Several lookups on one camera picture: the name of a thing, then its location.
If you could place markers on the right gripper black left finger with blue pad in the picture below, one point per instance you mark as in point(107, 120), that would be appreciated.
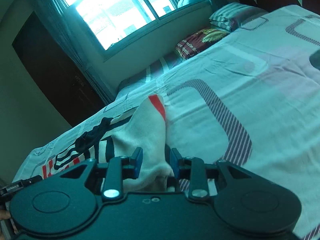
point(117, 170)

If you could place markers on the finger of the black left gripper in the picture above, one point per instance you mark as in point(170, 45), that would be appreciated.
point(24, 183)

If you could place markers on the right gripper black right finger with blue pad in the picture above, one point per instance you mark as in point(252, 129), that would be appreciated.
point(191, 175)

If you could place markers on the striped knit dinosaur sweater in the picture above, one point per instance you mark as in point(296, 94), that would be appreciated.
point(142, 126)

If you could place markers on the person's left hand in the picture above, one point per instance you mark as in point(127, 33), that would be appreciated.
point(5, 215)

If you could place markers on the patterned white bed sheet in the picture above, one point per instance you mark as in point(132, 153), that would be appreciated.
point(251, 99)

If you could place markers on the striped purple blue bedding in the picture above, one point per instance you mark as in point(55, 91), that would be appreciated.
point(153, 71)

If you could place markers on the dark wooden door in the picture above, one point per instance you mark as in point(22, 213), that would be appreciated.
point(56, 75)

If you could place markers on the maroon yellow folded blanket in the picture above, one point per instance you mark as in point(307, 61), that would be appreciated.
point(198, 42)

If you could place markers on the grey striped pillow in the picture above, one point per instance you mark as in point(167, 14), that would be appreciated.
point(234, 15)

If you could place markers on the window with white frame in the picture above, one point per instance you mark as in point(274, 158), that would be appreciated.
point(114, 24)

